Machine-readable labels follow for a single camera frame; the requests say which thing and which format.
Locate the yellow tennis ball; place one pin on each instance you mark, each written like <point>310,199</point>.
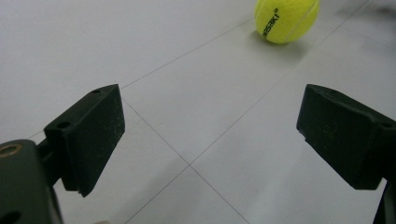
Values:
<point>283,21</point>

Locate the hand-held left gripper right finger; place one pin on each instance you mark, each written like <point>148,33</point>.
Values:
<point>342,140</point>

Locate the white gridded table mat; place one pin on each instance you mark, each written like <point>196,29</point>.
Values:
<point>202,93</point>

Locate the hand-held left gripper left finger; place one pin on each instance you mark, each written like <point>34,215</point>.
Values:
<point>90,140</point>

